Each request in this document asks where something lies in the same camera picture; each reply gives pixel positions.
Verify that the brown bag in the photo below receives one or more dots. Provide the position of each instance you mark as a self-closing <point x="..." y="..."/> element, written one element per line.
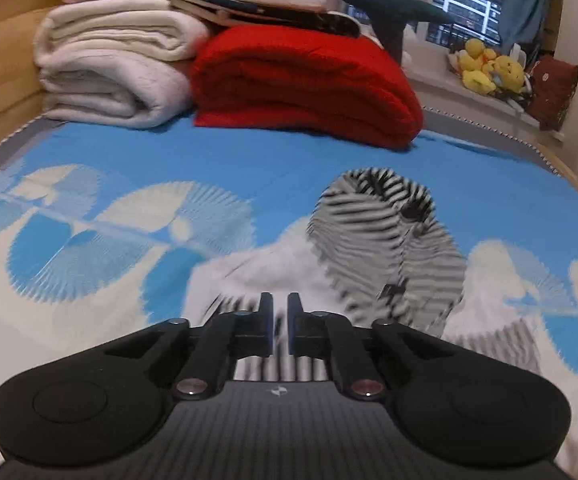
<point x="551" y="90"/>

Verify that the white black striped small shirt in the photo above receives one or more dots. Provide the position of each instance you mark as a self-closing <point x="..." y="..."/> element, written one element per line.
<point x="369" y="240"/>

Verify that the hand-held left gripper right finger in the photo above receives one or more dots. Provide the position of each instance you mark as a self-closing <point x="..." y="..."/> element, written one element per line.
<point x="293" y="327"/>

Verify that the yellow plush toy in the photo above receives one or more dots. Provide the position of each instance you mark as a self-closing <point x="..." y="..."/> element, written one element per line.
<point x="475" y="60"/>
<point x="509" y="71"/>

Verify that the dark patterned folded cloth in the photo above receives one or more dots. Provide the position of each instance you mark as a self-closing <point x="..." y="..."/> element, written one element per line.
<point x="314" y="20"/>

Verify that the blue curtain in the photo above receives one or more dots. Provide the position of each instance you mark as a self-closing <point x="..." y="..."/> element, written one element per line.
<point x="529" y="0"/>

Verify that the red folded blanket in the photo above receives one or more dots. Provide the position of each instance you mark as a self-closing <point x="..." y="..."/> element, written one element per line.
<point x="309" y="80"/>

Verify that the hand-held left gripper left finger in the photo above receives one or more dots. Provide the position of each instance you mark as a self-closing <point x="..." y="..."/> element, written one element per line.
<point x="268" y="327"/>

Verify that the grey mattress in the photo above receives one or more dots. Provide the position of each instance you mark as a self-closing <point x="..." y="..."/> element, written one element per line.
<point x="469" y="125"/>

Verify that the white window sill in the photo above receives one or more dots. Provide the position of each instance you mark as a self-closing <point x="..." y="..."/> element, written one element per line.
<point x="439" y="77"/>

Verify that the blue white printed blanket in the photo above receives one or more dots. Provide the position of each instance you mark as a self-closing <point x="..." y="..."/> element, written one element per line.
<point x="249" y="170"/>

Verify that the cream folded blanket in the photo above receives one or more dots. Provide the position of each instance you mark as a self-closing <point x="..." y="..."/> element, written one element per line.
<point x="114" y="55"/>

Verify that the window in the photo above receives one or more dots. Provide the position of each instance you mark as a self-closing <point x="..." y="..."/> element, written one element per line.
<point x="469" y="5"/>

